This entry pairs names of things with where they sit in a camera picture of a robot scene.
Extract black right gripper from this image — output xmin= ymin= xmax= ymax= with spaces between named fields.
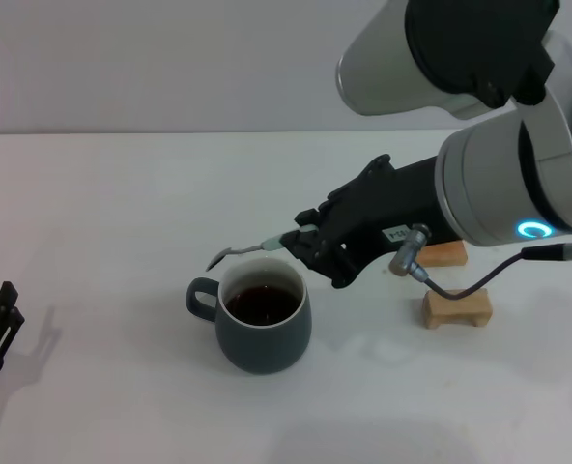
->
xmin=281 ymin=154 xmax=462 ymax=291

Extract blue handled metal spoon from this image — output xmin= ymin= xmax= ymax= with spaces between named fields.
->
xmin=206 ymin=222 xmax=319 ymax=272

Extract dark grey ceramic cup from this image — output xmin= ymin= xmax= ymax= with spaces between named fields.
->
xmin=185 ymin=256 xmax=313 ymax=376

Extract dark coffee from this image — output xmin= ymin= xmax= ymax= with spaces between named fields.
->
xmin=225 ymin=284 xmax=301 ymax=326

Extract flat wooden block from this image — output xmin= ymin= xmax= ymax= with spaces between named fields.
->
xmin=418 ymin=240 xmax=469 ymax=268

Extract notched wooden block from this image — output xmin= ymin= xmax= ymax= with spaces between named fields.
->
xmin=421 ymin=287 xmax=493 ymax=331

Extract metal cable connector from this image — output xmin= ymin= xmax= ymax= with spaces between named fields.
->
xmin=387 ymin=222 xmax=433 ymax=279

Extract black cable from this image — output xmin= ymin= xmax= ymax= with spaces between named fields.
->
xmin=409 ymin=243 xmax=572 ymax=304

